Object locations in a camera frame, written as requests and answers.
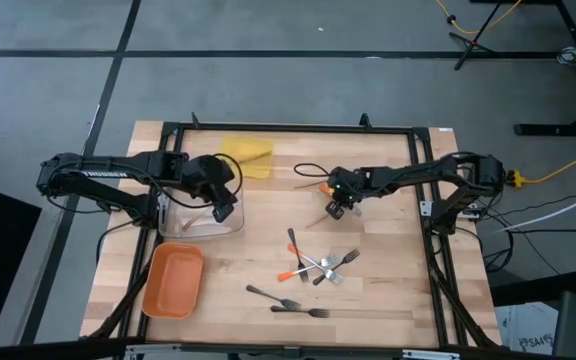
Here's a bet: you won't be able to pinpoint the black desk frame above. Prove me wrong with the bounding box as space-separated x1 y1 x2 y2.
512 0 576 137

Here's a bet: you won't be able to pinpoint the yellow plastic bin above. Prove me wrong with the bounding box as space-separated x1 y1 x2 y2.
219 135 275 180

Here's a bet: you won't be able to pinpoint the yellow cord with outlet block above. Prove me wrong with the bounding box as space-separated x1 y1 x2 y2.
506 143 576 189

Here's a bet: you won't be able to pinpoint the clear plastic bin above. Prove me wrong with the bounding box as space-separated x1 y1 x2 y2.
157 184 246 241

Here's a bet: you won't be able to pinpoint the yellow extension cord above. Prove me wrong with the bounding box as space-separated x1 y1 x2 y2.
433 0 524 37

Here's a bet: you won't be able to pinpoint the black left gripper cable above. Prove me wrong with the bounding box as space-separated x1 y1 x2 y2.
212 152 244 201

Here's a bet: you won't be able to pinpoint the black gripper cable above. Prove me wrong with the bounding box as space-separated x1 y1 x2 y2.
212 152 244 201
293 162 330 179

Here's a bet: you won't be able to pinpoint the white floor cable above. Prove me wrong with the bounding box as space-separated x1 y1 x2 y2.
482 184 576 236

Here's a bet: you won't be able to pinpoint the white cardboard box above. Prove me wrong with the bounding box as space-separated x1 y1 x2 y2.
495 299 562 357

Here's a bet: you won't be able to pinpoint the black floor cables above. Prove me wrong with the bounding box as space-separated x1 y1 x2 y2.
460 174 576 275

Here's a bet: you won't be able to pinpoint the orange plastic bin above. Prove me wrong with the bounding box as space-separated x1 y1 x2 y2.
141 242 205 320

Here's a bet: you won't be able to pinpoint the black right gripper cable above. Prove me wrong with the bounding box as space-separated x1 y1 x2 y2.
293 162 330 179

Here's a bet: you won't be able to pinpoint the black tripod stand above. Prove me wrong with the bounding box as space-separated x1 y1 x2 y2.
447 0 507 71

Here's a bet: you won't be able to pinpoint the black fork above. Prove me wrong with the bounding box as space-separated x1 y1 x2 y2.
311 248 362 287
245 283 303 310
287 227 310 284
269 305 331 319

